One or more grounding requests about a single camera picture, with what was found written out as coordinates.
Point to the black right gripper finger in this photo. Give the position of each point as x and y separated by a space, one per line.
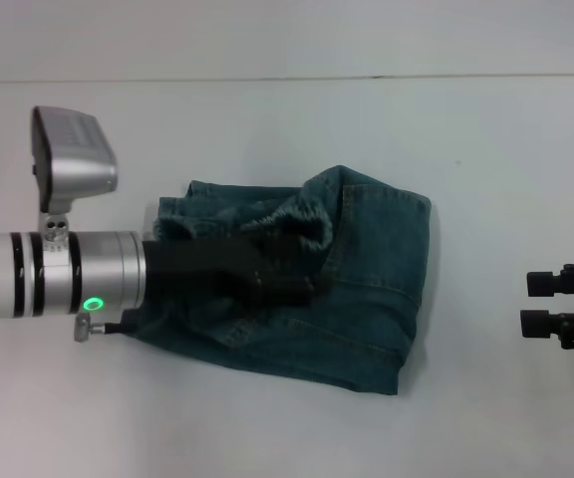
556 281
556 328

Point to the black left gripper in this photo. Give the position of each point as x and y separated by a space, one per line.
202 269

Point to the blue denim shorts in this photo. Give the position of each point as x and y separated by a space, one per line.
357 279

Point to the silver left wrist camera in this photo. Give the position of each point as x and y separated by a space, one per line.
75 154

